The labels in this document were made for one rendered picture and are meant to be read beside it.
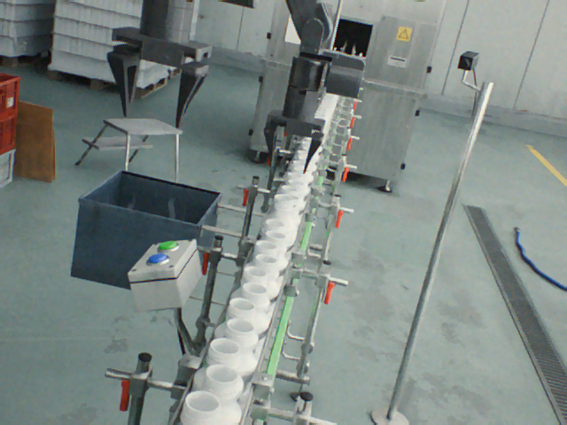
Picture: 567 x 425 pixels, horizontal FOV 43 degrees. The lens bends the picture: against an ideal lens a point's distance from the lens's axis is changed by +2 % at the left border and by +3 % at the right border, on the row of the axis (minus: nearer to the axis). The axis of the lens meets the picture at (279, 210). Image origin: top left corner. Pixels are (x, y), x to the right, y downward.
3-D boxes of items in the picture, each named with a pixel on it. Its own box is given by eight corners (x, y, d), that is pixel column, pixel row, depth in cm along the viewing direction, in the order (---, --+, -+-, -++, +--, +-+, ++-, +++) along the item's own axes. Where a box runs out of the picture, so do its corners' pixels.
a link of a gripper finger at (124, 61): (159, 130, 82) (170, 48, 80) (98, 116, 83) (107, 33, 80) (174, 120, 89) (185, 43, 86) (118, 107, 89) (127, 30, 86)
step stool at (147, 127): (128, 161, 547) (135, 108, 534) (179, 188, 510) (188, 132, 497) (73, 164, 513) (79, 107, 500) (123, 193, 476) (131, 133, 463)
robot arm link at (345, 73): (309, 15, 127) (305, 17, 119) (373, 27, 126) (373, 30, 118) (296, 83, 131) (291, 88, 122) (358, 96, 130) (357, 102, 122)
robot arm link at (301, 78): (296, 48, 127) (292, 50, 122) (333, 56, 127) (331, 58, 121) (289, 87, 129) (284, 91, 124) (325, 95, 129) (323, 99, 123)
